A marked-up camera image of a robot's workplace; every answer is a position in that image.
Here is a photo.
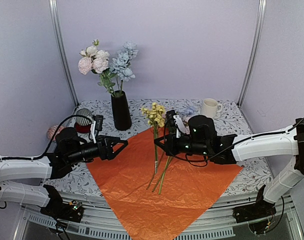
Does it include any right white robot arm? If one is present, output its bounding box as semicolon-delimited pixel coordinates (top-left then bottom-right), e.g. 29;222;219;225
154;115;304;218

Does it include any blue artificial flower stem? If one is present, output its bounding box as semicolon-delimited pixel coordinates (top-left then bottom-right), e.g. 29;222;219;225
109;41;139;97

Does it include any aluminium front rail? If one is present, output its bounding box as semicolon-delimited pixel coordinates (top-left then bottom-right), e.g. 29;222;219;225
14;193;304;240

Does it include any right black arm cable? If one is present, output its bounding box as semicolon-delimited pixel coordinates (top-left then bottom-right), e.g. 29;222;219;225
163;116;304;168

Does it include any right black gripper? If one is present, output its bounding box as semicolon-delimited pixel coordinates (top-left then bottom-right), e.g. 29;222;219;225
154;133;210;157

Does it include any red round coaster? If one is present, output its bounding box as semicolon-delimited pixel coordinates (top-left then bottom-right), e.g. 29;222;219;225
74;122;91;134

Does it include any striped ceramic cup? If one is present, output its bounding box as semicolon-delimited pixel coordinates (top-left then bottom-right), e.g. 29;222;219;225
76;108;93;127

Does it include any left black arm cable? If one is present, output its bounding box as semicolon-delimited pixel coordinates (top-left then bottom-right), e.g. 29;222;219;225
0;114;93;162

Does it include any right aluminium frame post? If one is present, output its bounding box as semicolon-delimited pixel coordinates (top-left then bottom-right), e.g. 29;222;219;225
237;0;267;108

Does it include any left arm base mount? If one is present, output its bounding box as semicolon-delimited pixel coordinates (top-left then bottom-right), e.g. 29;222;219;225
40;184;84;223

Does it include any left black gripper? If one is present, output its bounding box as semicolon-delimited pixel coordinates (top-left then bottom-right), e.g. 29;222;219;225
67;135;129;165

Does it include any orange yellow wrapping paper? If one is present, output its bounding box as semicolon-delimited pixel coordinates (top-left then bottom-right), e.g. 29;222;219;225
87;129;242;240

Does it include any left aluminium frame post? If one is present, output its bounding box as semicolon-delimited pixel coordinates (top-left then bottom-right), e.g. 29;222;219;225
48;0;79;107

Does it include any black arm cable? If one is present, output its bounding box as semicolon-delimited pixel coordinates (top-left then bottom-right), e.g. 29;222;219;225
163;116;304;168
0;114;93;162

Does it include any aluminium frame post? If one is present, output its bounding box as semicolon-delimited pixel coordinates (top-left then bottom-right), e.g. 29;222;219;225
237;0;267;108
48;0;79;107

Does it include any white ceramic mug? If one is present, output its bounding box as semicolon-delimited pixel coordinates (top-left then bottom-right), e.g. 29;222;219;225
200;98;223;118

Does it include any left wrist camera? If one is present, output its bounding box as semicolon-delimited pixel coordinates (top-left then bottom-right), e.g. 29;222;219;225
89;114;104;144

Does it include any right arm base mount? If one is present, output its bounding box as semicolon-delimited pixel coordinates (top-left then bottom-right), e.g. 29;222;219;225
232;185;277;223

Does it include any yellow artificial flower sprig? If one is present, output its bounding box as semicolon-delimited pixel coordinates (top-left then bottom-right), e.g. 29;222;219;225
140;101;167;175

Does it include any tall black vase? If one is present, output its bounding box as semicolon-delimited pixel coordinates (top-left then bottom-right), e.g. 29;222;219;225
111;90;132;131

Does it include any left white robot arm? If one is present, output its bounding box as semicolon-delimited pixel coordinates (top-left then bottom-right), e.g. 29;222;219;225
0;127;128;217

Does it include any white artificial flower stem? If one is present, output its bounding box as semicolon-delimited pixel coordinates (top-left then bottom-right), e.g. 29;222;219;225
79;39;110;61

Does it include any pink artificial flower stem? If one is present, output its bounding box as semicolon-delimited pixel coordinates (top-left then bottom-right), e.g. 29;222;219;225
78;56;116;97

